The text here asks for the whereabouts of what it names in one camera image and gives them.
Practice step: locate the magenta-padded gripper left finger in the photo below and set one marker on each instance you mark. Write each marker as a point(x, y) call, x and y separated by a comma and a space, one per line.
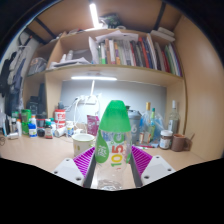
point(68, 170)

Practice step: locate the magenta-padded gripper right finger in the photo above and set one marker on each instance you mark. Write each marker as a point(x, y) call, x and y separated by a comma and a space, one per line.
point(156, 168)

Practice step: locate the clear bottle with green cap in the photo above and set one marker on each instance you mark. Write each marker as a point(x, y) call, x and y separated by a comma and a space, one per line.
point(113, 133)

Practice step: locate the white and red pen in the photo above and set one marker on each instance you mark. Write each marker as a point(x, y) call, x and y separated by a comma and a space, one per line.
point(145, 145)

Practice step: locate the brown jar with white lid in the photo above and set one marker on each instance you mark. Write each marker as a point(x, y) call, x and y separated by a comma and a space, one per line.
point(165, 140)

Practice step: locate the brown mug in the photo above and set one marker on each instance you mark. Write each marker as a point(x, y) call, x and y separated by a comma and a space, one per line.
point(178, 143)

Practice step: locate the white tube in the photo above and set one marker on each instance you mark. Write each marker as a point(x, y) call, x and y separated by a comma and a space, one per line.
point(60, 131)

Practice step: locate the small white and blue bottle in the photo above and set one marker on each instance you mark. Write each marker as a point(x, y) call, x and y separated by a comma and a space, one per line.
point(69, 129)

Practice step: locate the glass bottle with yellow cap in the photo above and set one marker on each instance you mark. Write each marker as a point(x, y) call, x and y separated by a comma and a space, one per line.
point(145, 128)

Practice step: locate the dark bottle with red label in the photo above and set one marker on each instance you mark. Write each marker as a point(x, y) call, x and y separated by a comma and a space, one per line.
point(48, 131)

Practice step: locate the green glass bottle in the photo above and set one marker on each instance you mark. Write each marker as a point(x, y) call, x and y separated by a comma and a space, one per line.
point(152, 125)

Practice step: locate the clear glass bottle white cap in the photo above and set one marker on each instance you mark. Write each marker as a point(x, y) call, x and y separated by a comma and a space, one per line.
point(173, 121)

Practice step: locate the grey lidded container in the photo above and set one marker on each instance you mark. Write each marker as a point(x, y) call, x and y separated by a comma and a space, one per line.
point(135, 123)

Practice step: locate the magenta snack pouch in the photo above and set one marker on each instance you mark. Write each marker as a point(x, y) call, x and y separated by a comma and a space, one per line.
point(92, 125)

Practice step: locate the red and white canister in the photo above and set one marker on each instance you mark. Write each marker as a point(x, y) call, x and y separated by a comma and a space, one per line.
point(60, 117)

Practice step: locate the white bottle with blue label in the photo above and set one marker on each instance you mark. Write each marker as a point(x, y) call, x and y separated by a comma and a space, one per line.
point(32, 128)

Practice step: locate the green plastic container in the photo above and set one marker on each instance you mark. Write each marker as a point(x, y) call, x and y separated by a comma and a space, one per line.
point(25, 120)

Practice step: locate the white power strip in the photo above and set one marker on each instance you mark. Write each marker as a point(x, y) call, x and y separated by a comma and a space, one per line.
point(87, 99)

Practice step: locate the under-shelf light bar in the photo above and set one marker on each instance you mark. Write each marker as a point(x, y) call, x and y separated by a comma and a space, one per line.
point(94, 78)

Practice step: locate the wooden shelf unit with books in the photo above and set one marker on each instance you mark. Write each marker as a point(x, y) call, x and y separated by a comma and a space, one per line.
point(110, 71)

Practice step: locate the hanging clothes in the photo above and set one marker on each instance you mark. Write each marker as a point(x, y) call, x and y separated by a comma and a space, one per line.
point(11, 73)

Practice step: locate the ceiling light tube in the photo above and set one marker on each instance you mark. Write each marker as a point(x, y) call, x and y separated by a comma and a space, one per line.
point(94, 15)

